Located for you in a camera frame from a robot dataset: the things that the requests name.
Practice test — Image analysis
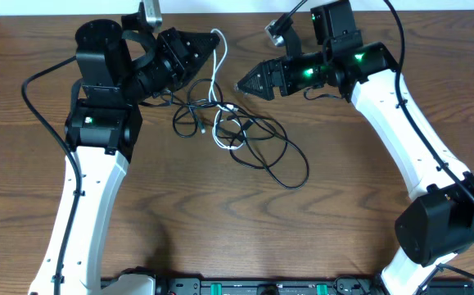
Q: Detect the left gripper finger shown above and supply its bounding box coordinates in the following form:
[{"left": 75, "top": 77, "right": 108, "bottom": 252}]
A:
[
  {"left": 173, "top": 53, "right": 206, "bottom": 91},
  {"left": 178, "top": 31, "right": 220, "bottom": 57}
]

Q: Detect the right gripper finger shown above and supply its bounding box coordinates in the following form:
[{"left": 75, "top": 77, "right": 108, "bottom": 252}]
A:
[
  {"left": 237, "top": 61, "right": 267, "bottom": 93},
  {"left": 244, "top": 84, "right": 275, "bottom": 101}
]

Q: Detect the white usb cable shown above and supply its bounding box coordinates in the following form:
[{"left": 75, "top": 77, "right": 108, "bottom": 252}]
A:
[{"left": 208, "top": 28, "right": 248, "bottom": 151}]

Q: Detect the black usb cable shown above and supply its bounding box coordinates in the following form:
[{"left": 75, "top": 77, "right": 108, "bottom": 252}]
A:
[
  {"left": 138, "top": 78, "right": 254, "bottom": 138},
  {"left": 214, "top": 104, "right": 310, "bottom": 190}
]

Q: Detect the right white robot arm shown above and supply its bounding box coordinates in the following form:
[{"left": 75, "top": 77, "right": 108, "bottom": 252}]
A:
[{"left": 237, "top": 43, "right": 474, "bottom": 294}]

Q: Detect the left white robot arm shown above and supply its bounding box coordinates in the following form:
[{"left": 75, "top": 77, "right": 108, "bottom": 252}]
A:
[{"left": 29, "top": 16, "right": 224, "bottom": 294}]

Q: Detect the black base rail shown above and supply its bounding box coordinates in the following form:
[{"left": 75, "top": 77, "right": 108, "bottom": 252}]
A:
[{"left": 101, "top": 276, "right": 474, "bottom": 295}]

